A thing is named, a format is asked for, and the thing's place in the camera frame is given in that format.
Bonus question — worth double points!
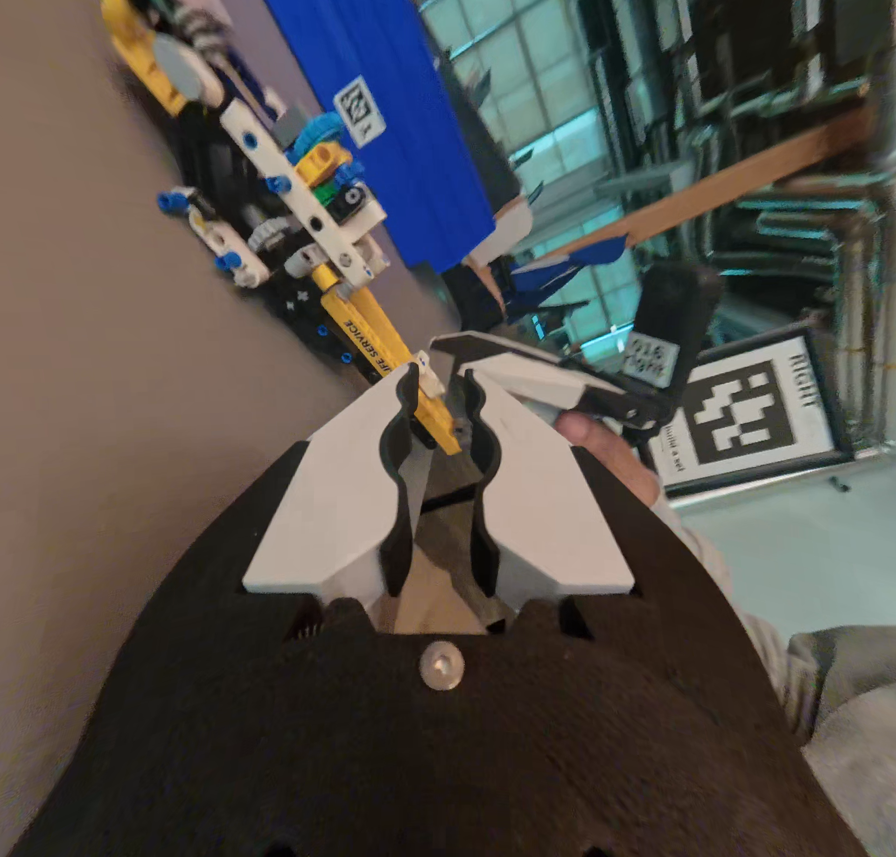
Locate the person's right hand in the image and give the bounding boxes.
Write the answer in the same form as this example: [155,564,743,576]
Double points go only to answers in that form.
[559,411,664,509]

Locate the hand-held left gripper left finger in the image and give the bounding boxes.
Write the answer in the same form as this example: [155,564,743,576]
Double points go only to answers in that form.
[243,363,424,618]

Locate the wooden beam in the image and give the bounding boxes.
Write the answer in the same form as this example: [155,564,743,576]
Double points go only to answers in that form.
[539,105,879,259]

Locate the yellow and white lego model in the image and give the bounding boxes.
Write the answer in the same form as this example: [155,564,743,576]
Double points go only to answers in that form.
[98,0,464,458]

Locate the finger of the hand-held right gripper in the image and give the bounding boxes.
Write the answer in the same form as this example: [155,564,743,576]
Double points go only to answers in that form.
[429,332,562,375]
[476,352,624,424]

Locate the blue box with tag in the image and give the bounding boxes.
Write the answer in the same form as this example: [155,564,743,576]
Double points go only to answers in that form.
[244,0,499,275]

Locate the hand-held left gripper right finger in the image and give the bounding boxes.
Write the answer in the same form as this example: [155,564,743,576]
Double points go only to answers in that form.
[458,369,636,614]

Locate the blue folded cardboard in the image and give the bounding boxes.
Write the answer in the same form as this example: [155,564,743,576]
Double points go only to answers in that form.
[507,234,631,322]

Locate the large glass window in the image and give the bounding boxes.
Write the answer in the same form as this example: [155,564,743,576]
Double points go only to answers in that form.
[406,0,652,354]

